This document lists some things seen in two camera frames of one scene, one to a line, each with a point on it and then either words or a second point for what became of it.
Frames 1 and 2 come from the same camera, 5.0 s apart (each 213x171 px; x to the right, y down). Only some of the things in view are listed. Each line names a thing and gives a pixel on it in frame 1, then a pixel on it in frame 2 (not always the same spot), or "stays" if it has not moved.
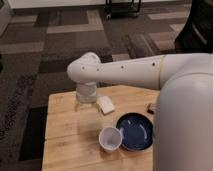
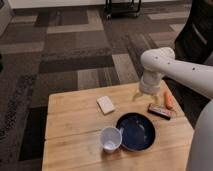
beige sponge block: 105,104 stays
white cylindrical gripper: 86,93 to 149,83
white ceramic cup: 110,138 stays
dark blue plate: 136,131 stays
